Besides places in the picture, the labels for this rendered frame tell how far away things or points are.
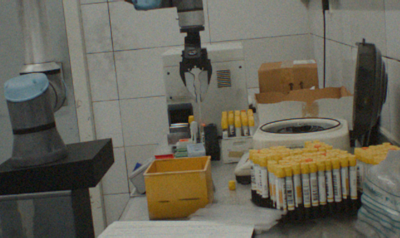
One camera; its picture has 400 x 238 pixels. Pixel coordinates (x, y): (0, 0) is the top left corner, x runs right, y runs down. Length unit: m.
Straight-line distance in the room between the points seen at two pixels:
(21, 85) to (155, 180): 0.54
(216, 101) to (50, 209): 0.71
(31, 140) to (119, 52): 1.82
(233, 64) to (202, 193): 0.87
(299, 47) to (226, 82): 1.37
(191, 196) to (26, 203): 0.55
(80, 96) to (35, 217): 1.81
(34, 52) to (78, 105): 1.66
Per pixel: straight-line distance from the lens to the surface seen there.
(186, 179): 1.38
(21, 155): 1.80
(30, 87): 1.77
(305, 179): 1.31
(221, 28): 3.48
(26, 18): 1.91
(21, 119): 1.78
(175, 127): 2.09
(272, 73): 2.56
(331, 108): 1.92
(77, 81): 3.54
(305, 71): 2.55
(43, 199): 1.77
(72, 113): 3.57
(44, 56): 1.92
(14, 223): 1.81
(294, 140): 1.55
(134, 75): 3.54
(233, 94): 2.18
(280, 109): 1.90
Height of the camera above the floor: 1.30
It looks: 9 degrees down
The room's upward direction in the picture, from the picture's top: 5 degrees counter-clockwise
